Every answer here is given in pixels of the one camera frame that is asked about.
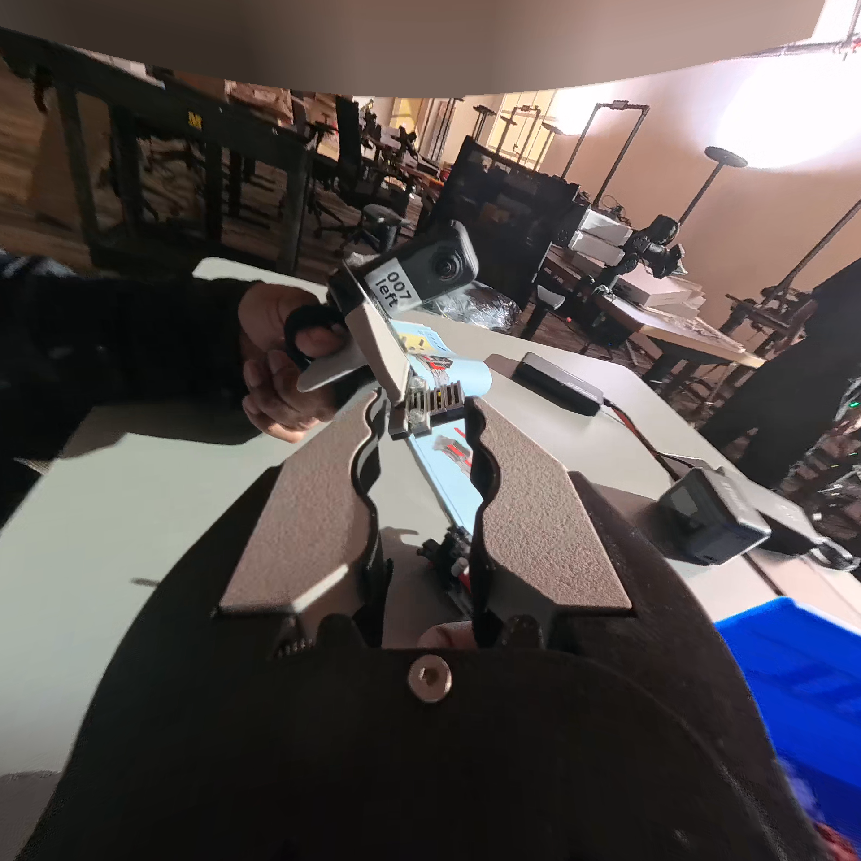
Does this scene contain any black camera rig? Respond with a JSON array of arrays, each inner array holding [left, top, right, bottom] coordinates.
[[725, 286, 818, 339], [595, 214, 688, 291]]

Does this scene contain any blue instruction booklet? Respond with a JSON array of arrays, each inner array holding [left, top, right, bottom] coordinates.
[[389, 319, 493, 535]]

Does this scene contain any black box device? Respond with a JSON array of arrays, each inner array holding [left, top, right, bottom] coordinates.
[[658, 467, 772, 566]]

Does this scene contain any wooden table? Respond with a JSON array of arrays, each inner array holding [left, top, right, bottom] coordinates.
[[545, 249, 768, 370]]

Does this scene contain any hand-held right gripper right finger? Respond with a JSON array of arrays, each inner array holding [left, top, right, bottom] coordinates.
[[464, 397, 635, 636]]

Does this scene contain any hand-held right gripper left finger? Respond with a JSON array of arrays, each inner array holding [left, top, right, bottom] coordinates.
[[217, 387, 392, 630]]

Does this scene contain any person's left hand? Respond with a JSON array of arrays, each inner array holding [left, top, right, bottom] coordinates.
[[239, 283, 351, 444]]

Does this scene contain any small grey grille brick assembly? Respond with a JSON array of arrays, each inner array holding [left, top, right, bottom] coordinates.
[[389, 375, 465, 441]]

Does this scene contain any white cardboard box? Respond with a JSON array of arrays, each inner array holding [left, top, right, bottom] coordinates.
[[570, 230, 623, 268], [578, 209, 635, 246]]

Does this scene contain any blue plastic bin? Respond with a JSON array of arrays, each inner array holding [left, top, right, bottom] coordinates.
[[714, 597, 861, 861]]

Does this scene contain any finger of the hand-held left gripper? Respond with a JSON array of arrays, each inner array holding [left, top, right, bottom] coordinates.
[[348, 296, 414, 406]]

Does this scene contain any black floor lamp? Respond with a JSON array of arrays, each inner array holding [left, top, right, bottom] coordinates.
[[676, 146, 749, 230]]

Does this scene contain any person's left forearm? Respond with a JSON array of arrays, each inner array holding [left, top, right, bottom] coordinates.
[[0, 249, 266, 465]]

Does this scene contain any black power bank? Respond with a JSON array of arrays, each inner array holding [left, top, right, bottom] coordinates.
[[514, 352, 604, 417]]

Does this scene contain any grey desk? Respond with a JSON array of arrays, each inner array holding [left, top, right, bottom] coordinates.
[[0, 259, 861, 861]]

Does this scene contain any plastic-wrapped chair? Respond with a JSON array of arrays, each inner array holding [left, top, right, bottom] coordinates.
[[424, 283, 523, 334]]

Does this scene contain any black desk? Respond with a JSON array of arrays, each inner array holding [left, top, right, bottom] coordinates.
[[0, 27, 312, 271]]

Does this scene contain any person's right hand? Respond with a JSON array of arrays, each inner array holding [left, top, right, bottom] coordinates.
[[418, 622, 480, 650]]

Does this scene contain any black storage rack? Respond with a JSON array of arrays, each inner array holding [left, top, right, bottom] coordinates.
[[437, 135, 583, 310]]

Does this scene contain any black office chair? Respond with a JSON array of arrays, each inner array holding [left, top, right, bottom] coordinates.
[[521, 284, 567, 340], [316, 202, 413, 260]]

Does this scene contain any black red toy truck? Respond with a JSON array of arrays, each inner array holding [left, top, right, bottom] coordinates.
[[416, 525, 475, 616]]

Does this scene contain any black frame stand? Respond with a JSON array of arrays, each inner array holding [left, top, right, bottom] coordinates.
[[561, 100, 651, 203]]

